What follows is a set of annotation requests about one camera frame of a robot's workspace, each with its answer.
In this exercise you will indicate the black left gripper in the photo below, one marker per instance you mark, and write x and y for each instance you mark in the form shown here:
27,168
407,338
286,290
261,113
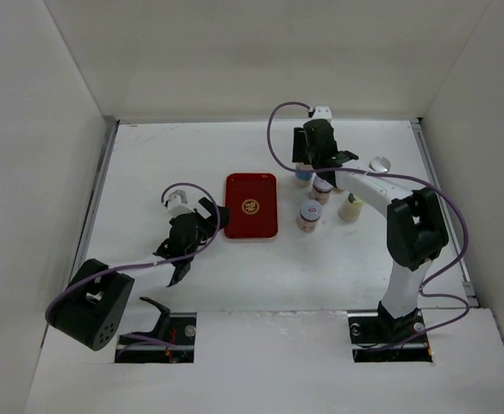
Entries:
211,209

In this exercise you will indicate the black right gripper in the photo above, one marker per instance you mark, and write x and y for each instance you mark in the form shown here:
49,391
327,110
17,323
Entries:
299,154

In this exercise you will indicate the tall jar blue label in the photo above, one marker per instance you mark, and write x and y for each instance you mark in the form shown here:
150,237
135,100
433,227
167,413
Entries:
303,175

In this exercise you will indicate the yellow cap spice bottle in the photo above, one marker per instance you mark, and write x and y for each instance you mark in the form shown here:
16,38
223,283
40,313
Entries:
351,208

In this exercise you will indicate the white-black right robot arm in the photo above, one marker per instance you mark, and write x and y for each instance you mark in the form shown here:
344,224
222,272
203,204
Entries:
415,229

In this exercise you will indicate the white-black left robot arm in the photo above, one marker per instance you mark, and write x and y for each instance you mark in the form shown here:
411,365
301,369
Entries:
90,309

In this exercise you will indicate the red lacquer tray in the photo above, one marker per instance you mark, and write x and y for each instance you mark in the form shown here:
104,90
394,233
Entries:
252,201

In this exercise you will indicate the red-white lid sauce jar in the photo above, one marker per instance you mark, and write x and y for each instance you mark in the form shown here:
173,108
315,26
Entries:
309,214

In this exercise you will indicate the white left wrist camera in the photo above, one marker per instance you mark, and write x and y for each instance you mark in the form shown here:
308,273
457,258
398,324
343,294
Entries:
177,204

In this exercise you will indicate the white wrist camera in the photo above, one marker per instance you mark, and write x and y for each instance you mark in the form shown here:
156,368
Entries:
177,204
320,112

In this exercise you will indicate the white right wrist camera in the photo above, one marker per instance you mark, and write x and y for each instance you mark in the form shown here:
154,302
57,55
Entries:
320,112

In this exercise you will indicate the right aluminium side rail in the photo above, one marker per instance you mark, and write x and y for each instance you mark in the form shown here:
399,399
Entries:
453,219

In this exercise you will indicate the aluminium side rail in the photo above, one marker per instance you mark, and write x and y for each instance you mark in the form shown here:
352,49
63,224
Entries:
108,142
453,219

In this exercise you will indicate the left aluminium side rail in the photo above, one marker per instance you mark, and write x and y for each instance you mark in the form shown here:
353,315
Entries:
108,142

